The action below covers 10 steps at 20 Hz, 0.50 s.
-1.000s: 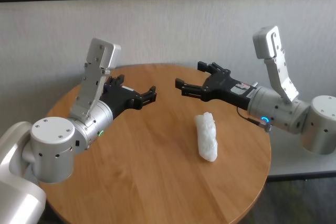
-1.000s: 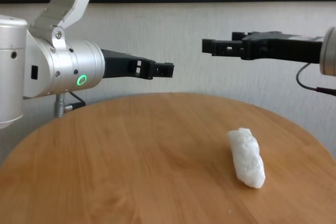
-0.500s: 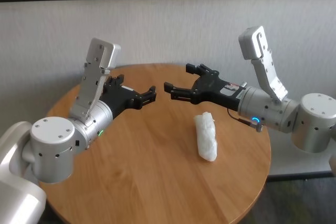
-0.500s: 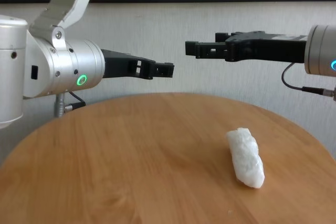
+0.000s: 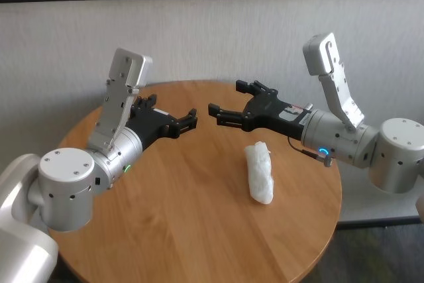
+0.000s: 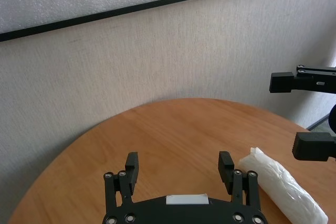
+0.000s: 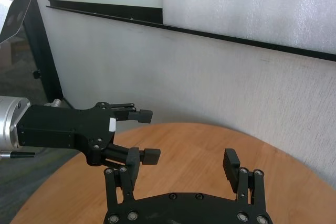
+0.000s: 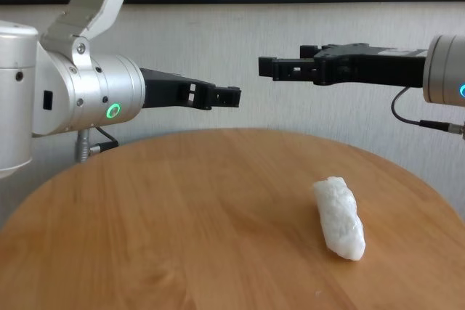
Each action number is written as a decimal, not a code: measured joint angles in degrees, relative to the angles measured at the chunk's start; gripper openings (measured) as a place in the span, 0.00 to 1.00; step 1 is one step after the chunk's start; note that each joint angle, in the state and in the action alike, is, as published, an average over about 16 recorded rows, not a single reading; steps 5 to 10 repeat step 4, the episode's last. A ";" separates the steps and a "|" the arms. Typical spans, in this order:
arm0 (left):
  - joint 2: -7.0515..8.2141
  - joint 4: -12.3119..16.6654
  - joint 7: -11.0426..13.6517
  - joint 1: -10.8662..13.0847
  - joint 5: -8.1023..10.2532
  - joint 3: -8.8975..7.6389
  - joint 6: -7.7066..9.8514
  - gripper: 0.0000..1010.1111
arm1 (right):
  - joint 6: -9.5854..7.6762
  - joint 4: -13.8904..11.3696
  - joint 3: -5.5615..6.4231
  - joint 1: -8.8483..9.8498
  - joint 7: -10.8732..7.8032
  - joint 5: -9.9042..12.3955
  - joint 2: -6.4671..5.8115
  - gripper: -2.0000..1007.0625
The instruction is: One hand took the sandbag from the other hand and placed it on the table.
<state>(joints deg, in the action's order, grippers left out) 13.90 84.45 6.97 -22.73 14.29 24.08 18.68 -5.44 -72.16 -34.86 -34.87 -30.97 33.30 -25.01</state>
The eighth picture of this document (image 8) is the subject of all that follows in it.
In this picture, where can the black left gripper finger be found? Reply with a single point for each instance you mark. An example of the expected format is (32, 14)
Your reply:
(232, 101)

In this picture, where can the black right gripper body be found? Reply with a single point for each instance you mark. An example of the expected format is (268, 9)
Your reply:
(363, 65)

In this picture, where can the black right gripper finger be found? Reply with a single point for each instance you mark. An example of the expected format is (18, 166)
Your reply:
(308, 51)
(267, 67)

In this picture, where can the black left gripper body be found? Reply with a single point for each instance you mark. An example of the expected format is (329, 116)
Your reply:
(163, 88)

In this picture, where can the white plastic sandbag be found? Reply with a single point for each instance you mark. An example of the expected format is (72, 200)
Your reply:
(339, 219)

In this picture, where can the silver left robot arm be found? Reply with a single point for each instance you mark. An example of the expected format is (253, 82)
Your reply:
(101, 88)

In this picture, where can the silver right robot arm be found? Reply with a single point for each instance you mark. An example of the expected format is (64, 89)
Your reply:
(443, 70)

